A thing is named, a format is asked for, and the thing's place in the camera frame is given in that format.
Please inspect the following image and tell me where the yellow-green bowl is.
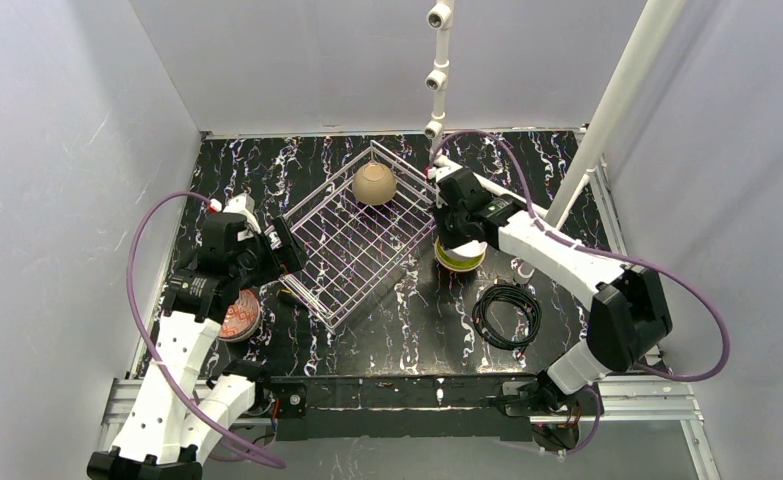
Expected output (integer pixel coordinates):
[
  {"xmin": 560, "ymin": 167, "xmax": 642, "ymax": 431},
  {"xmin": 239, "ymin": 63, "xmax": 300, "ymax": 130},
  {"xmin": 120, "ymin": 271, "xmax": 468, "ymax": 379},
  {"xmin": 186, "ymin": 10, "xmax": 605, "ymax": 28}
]
[{"xmin": 434, "ymin": 240, "xmax": 487, "ymax": 273}]

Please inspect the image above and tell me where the white pipe camera frame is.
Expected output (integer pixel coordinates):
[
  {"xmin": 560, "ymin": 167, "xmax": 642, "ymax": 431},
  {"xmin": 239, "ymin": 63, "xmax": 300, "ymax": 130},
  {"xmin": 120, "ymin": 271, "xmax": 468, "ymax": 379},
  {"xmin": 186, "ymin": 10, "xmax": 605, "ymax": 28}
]
[{"xmin": 424, "ymin": 0, "xmax": 688, "ymax": 280}]

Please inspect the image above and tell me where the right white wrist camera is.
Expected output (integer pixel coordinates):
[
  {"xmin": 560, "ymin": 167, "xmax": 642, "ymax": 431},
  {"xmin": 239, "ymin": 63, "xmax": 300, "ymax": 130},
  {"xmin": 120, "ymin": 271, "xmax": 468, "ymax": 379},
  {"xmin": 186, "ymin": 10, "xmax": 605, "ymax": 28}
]
[{"xmin": 426, "ymin": 156, "xmax": 462, "ymax": 184}]

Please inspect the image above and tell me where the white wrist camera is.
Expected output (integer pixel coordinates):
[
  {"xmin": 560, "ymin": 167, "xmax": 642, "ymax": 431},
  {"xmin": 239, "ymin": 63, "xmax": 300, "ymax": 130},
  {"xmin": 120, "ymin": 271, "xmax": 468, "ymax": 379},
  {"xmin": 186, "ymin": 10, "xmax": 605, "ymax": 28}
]
[
  {"xmin": 426, "ymin": 156, "xmax": 462, "ymax": 184},
  {"xmin": 206, "ymin": 193, "xmax": 261, "ymax": 233}
]

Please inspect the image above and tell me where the beige bowl white inside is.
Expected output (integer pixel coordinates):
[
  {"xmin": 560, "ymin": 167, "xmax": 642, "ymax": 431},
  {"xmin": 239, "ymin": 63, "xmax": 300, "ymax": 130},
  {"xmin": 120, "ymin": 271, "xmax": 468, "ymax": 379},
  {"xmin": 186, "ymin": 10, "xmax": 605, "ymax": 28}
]
[{"xmin": 352, "ymin": 162, "xmax": 397, "ymax": 206}]

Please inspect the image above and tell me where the white wire dish rack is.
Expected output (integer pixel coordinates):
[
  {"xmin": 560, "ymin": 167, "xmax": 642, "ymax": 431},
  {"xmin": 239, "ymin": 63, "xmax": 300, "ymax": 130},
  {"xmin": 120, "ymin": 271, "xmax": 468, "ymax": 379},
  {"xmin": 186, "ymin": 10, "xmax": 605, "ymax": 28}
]
[{"xmin": 281, "ymin": 141, "xmax": 435, "ymax": 331}]

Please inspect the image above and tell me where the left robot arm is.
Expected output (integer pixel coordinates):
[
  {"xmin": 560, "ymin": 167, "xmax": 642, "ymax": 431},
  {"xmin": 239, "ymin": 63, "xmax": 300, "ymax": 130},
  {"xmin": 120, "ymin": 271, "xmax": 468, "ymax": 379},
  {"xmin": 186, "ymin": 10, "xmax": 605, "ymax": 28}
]
[{"xmin": 87, "ymin": 213, "xmax": 306, "ymax": 479}]

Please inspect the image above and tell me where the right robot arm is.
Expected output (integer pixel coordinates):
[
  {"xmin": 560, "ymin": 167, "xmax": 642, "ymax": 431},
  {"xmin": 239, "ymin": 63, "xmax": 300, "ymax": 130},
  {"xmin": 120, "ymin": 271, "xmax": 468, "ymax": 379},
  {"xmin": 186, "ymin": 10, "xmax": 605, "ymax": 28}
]
[{"xmin": 427, "ymin": 167, "xmax": 673, "ymax": 413}]

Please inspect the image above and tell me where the coiled black cable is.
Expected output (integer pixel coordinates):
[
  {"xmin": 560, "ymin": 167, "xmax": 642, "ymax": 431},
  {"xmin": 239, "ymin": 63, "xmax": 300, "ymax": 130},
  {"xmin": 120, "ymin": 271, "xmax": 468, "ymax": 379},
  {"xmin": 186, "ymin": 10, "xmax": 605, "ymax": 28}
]
[{"xmin": 471, "ymin": 283, "xmax": 543, "ymax": 352}]

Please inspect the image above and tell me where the small yellow black object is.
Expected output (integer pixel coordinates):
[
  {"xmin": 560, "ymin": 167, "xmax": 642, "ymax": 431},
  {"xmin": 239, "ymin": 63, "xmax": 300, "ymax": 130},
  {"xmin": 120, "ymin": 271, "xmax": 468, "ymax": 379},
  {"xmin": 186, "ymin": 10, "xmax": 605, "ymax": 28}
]
[{"xmin": 276, "ymin": 288, "xmax": 302, "ymax": 307}]

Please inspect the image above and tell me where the red patterned bowl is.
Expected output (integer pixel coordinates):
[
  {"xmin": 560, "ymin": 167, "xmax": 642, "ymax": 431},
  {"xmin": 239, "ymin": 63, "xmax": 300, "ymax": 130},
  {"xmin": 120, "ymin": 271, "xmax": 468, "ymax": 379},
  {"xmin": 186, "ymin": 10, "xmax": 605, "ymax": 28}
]
[{"xmin": 218, "ymin": 289, "xmax": 261, "ymax": 343}]

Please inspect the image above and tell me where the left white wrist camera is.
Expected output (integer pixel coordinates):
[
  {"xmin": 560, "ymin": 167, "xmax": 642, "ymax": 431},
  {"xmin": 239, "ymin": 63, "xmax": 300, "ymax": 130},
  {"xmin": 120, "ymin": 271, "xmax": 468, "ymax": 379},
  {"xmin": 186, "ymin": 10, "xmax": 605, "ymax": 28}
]
[{"xmin": 206, "ymin": 193, "xmax": 261, "ymax": 233}]

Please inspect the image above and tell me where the aluminium table frame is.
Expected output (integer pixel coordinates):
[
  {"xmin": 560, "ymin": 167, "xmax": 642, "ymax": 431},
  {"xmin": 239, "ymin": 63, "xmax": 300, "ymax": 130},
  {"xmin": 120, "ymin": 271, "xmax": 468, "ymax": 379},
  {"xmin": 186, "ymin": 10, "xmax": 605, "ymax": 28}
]
[{"xmin": 89, "ymin": 132, "xmax": 724, "ymax": 480}]

